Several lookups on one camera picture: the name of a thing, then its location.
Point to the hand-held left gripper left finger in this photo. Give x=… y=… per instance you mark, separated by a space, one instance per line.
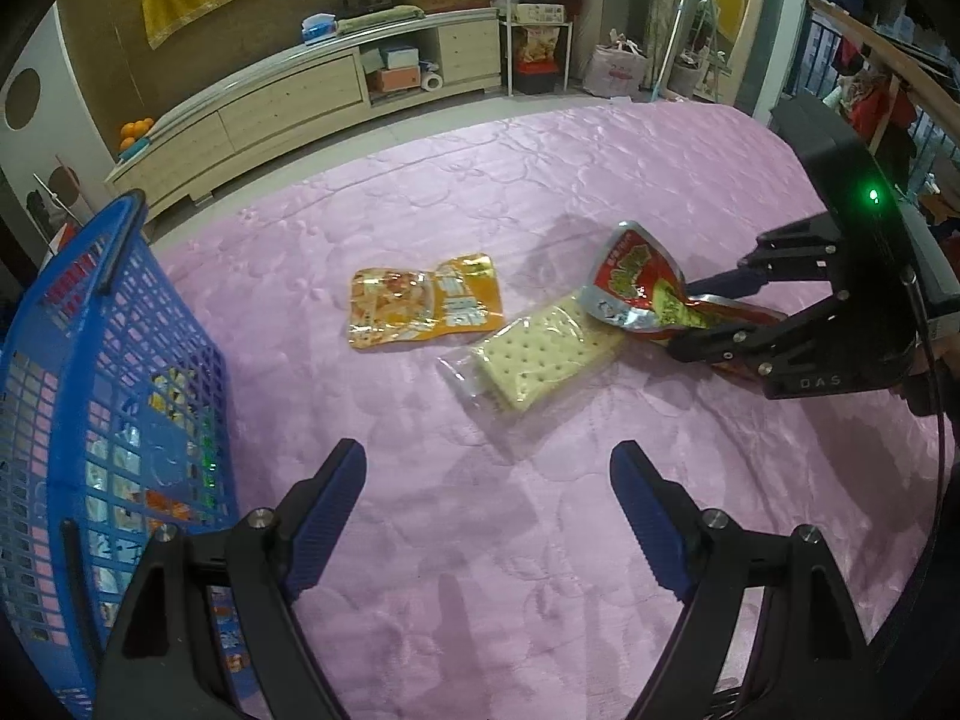
x=330 y=510

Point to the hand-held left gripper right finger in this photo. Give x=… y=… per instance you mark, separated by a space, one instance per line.
x=645 y=510

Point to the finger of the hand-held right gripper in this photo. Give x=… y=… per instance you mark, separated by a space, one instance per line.
x=724 y=283
x=720 y=345

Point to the red snack packet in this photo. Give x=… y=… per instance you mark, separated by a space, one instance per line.
x=637 y=270

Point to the blue plastic basket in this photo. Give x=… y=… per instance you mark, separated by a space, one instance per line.
x=217 y=427

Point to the snack packets pile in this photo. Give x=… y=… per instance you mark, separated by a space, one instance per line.
x=169 y=506

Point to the cracker packet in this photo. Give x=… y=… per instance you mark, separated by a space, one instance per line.
x=525 y=352

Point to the clothes on wooden rack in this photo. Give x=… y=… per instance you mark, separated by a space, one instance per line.
x=862 y=52

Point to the pink tablecloth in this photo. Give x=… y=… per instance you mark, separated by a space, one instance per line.
x=525 y=202

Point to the orange snack packet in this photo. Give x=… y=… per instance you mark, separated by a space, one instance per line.
x=397 y=304

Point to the white pink shopping bag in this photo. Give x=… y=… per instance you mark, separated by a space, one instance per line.
x=615 y=75

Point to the arched standing mirror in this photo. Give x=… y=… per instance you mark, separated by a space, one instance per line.
x=750 y=15

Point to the patterned curtain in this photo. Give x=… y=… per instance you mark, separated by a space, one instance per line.
x=671 y=0

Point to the orange printed snack bag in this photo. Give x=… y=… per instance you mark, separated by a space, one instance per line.
x=541 y=45

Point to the white printed carton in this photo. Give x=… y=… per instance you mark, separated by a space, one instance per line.
x=541 y=13

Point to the white metal rack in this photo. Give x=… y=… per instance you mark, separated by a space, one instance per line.
x=508 y=30

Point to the white paper roll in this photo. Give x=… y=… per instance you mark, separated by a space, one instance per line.
x=432 y=82

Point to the orange box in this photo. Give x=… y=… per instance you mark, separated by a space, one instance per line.
x=397 y=80

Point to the white blue box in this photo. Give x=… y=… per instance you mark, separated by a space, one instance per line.
x=397 y=56

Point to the blue plate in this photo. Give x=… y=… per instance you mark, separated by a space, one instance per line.
x=131 y=152

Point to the beige tv cabinet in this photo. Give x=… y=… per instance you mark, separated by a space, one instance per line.
x=300 y=94

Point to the pile of oranges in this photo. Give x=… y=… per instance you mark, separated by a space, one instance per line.
x=135 y=131

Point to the green folded cushion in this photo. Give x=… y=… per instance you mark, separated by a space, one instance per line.
x=379 y=17

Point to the small black rack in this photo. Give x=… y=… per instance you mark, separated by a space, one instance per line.
x=367 y=1

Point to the blue tissue box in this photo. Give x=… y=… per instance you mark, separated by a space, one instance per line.
x=319 y=28

